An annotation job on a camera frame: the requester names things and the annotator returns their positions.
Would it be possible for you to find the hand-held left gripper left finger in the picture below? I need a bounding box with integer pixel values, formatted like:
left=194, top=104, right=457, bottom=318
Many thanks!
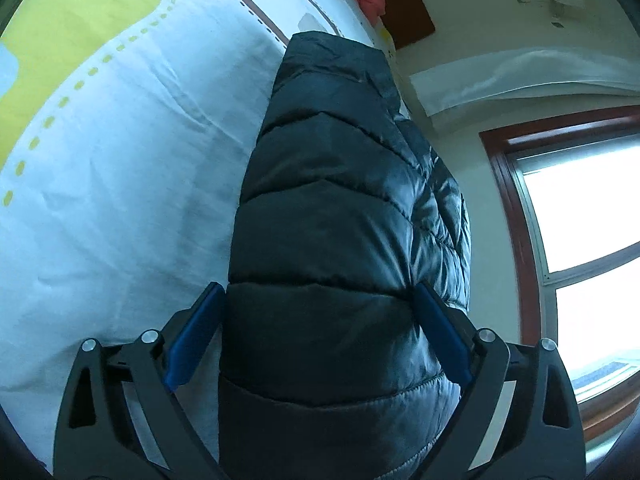
left=52, top=281, right=228, bottom=480

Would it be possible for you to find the large wooden framed window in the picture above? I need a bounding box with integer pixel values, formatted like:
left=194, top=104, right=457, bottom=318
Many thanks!
left=479, top=105, right=640, bottom=443

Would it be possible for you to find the brown wooden headboard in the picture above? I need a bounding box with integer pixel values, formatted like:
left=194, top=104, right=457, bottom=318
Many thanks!
left=362, top=0, right=436, bottom=51

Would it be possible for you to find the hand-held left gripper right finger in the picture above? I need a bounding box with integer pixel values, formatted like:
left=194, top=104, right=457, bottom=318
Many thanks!
left=414, top=281, right=587, bottom=480

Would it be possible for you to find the dark quilted puffer jacket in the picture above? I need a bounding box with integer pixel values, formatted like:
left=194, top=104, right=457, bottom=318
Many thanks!
left=217, top=31, right=473, bottom=480

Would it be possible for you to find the long white curtain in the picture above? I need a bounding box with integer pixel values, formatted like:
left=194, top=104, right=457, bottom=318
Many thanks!
left=409, top=46, right=640, bottom=130

